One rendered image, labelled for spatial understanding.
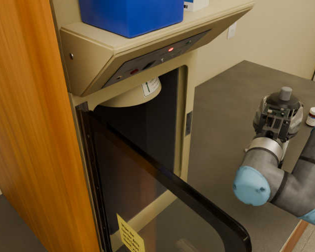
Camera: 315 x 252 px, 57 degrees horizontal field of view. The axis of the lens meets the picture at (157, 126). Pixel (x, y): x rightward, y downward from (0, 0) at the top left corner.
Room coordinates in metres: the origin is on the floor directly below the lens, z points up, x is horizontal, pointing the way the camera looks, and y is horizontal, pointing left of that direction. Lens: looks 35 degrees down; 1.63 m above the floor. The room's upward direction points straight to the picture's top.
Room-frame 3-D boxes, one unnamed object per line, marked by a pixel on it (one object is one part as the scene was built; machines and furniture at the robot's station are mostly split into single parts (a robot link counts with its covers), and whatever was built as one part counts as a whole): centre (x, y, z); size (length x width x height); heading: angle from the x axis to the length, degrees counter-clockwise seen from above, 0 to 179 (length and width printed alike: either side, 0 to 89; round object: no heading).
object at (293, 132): (0.62, -0.34, 1.17); 0.09 x 0.05 x 0.02; 127
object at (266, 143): (0.52, -0.25, 1.18); 0.08 x 0.05 x 0.08; 61
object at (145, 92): (0.59, 0.08, 1.34); 0.18 x 0.18 x 0.05
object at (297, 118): (0.65, -0.38, 1.20); 0.09 x 0.03 x 0.06; 127
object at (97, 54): (0.46, -0.02, 1.46); 0.32 x 0.12 x 0.10; 136
